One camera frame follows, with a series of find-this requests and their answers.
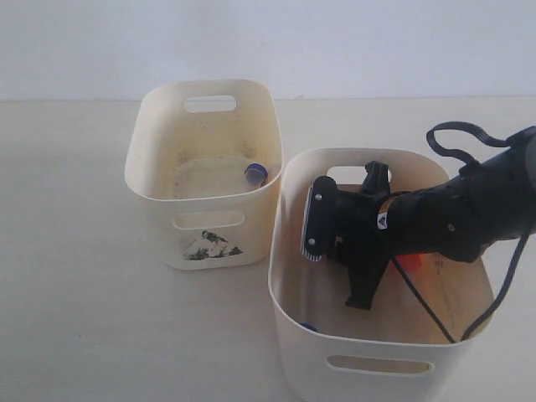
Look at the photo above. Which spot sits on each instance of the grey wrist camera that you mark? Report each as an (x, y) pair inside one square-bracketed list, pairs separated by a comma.
[(319, 220)]

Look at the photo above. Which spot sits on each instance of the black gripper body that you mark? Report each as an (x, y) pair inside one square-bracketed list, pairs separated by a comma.
[(356, 240)]

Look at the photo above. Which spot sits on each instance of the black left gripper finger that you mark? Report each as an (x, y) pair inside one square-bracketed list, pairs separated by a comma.
[(365, 275)]

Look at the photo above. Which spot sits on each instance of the orange-capped tube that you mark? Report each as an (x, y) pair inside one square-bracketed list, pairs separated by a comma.
[(413, 264)]

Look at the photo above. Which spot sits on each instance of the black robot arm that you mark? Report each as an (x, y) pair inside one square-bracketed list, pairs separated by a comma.
[(486, 202)]

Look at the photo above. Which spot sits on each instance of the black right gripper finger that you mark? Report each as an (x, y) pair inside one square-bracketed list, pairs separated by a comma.
[(376, 182)]

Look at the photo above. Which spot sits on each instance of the blue-capped tube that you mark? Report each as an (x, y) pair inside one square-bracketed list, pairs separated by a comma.
[(256, 175), (308, 326)]

